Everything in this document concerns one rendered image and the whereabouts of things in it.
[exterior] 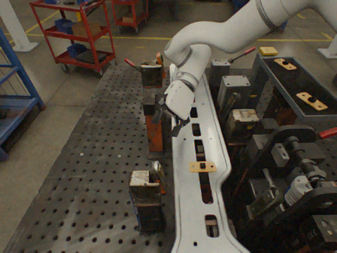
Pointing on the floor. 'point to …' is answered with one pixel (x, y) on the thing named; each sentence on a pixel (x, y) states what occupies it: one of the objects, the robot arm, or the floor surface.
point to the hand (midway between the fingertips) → (165, 128)
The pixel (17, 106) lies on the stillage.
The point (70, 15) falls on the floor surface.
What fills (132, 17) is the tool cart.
